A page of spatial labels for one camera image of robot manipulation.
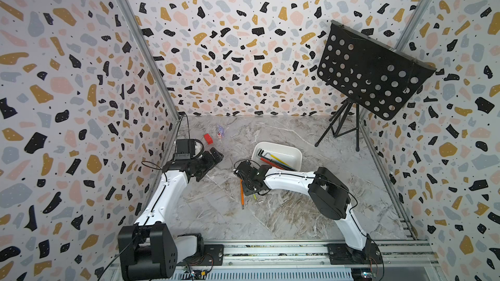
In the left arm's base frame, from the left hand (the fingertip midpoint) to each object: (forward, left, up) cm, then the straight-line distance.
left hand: (218, 160), depth 84 cm
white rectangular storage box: (+12, -34, -15) cm, 39 cm away
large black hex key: (+12, -19, -15) cm, 27 cm away
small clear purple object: (+26, +4, -12) cm, 29 cm away
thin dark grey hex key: (+7, -28, -15) cm, 32 cm away
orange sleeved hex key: (-9, -10, -14) cm, 19 cm away
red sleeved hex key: (+7, -24, -15) cm, 29 cm away
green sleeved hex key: (-10, -16, -16) cm, 24 cm away
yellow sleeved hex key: (+9, -29, -15) cm, 34 cm away
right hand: (-6, -13, -16) cm, 21 cm away
